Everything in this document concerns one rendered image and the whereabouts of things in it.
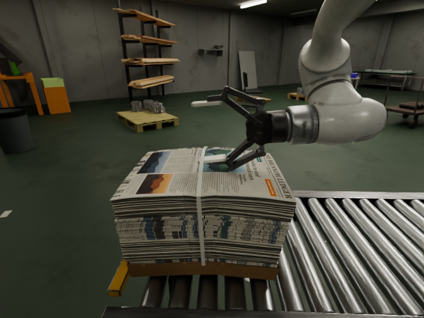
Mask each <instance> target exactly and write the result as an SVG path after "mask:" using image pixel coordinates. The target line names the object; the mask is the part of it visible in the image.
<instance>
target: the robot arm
mask: <svg viewBox="0 0 424 318"><path fill-rule="evenodd" d="M375 1H376V0H324V2H323V4H322V7H321V10H320V11H319V14H318V16H317V19H316V21H315V25H314V29H313V33H312V39H311V40H309V41H308V42H307V43H306V44H305V45H304V47H303V48H302V50H301V52H300V55H299V58H298V71H299V75H300V80H301V84H302V88H303V91H304V93H305V96H306V97H307V101H308V105H300V106H291V107H287V108H286V110H285V111H284V110H275V111H264V105H265V104H266V101H265V99H263V98H254V97H252V96H250V95H248V94H245V93H242V92H241V91H238V90H236V89H233V88H230V87H229V86H224V88H223V92H222V94H221V95H210V96H208V97H207V101H198V102H192V103H191V107H202V106H210V105H222V101H224V102H225V103H226V104H228V105H229V106H231V108H233V109H234V110H236V111H237V112H238V113H240V114H241V115H243V116H244V117H245V118H246V119H247V120H246V122H245V125H246V128H247V129H246V136H247V138H246V139H245V140H244V142H243V143H241V144H240V145H239V146H238V147H237V148H236V149H234V150H233V151H232V152H231V153H230V154H229V155H228V156H227V157H226V154H222V155H212V156H205V157H204V163H213V165H224V164H225V165H227V166H228V167H229V170H230V171H232V170H235V169H236V168H239V167H241V166H242V165H244V164H246V163H248V162H250V161H251V160H253V159H255V158H258V157H262V156H266V152H265V151H264V145H265V144H267V143H284V142H285V141H286V142H287V143H288V144H289V145H292V144H310V143H317V144H323V145H341V144H350V143H357V142H361V141H366V140H368V139H372V138H374V137H375V136H376V135H378V134H379V133H380V132H381V131H382V130H383V128H384V127H385V125H386V120H387V110H386V108H385V107H384V105H383V104H381V103H379V102H377V101H375V100H373V99H371V98H362V96H361V95H360V94H359V93H358V92H357V91H356V90H355V89H354V87H353V85H352V82H351V73H352V70H351V59H350V46H349V44H348V43H347V41H345V40H344V39H342V38H341V34H342V31H343V30H344V29H345V28H346V27H347V26H348V25H349V24H350V23H351V22H352V21H354V20H355V19H356V18H358V17H359V16H360V15H361V14H362V13H363V12H364V11H365V10H366V9H367V8H369V7H370V6H371V5H372V4H373V3H374V2H375ZM228 94H231V95H233V96H235V97H238V98H240V99H242V100H245V101H247V102H250V103H253V104H255V106H256V107H257V108H259V110H258V111H257V112H256V113H254V114H253V115H252V114H251V113H250V112H248V111H247V110H245V109H244V108H243V107H241V106H240V105H239V104H237V103H236V102H234V101H233V100H232V99H231V98H229V97H228V96H227V95H228ZM254 143H256V144H258V145H259V146H258V147H257V148H256V149H255V150H253V151H251V152H249V153H247V154H246V155H244V156H241V157H240V158H238V159H236V158H237V157H238V156H239V155H241V154H242V153H243V152H244V151H245V150H246V149H247V148H250V147H251V146H252V145H253V144H254ZM235 159H236V160H235Z"/></svg>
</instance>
